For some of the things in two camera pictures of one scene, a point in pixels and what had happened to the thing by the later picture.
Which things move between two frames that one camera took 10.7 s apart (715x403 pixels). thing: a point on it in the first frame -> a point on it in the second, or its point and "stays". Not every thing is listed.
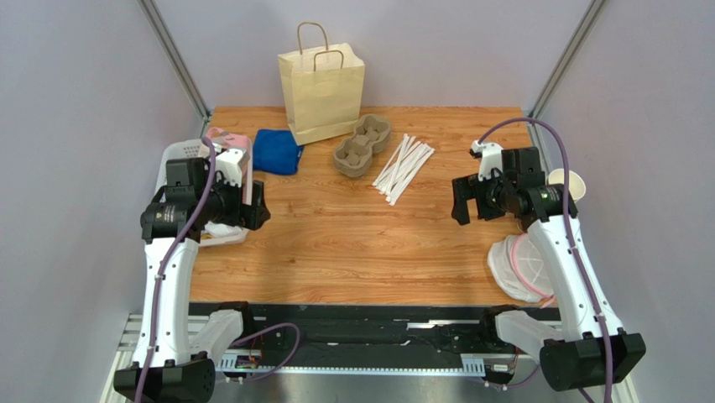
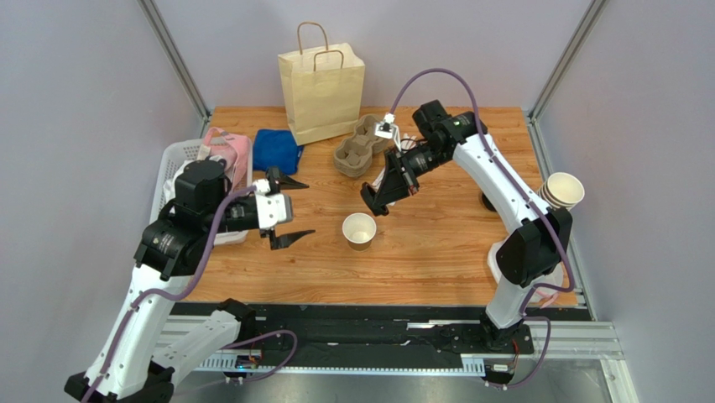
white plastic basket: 190,149 stays
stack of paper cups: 576,185 stays
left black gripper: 251,217 -> 282,181
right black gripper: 472,193 -> 400,174
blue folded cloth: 276,151 stays
